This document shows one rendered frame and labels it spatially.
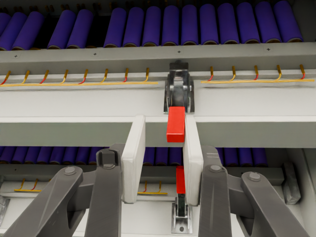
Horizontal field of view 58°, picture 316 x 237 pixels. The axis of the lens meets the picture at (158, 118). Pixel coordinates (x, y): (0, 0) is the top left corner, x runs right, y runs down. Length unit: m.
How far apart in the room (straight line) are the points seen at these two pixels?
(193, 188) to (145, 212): 0.26
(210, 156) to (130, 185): 0.05
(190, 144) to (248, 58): 0.13
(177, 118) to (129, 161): 0.07
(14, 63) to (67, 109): 0.07
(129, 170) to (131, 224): 0.26
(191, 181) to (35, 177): 0.34
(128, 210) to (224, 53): 0.25
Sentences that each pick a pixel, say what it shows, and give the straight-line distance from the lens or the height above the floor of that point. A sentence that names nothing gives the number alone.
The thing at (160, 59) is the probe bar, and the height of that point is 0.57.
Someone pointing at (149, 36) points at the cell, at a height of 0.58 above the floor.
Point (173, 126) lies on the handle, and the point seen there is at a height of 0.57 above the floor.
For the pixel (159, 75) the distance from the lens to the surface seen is 0.28.
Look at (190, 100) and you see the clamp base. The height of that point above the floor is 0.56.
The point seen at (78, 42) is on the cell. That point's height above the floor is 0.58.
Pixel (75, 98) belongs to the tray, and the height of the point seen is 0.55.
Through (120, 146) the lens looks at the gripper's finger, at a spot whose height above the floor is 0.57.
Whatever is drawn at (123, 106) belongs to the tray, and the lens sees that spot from 0.27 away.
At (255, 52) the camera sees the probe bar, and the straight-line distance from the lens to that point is 0.28.
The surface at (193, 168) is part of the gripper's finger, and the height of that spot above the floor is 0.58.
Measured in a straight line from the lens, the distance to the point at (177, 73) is 0.25.
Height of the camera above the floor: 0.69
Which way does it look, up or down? 37 degrees down
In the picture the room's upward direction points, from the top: 5 degrees counter-clockwise
